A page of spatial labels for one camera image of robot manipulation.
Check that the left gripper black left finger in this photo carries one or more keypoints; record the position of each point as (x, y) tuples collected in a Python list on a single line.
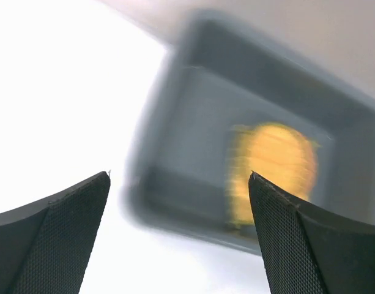
[(45, 246)]

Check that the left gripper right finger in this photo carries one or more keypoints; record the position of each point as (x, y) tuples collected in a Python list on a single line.
[(307, 249)]

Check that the round green-rimmed bamboo tray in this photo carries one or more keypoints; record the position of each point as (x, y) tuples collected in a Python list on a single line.
[(273, 165)]

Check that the grey plastic bin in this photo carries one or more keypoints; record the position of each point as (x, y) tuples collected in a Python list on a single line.
[(224, 78)]

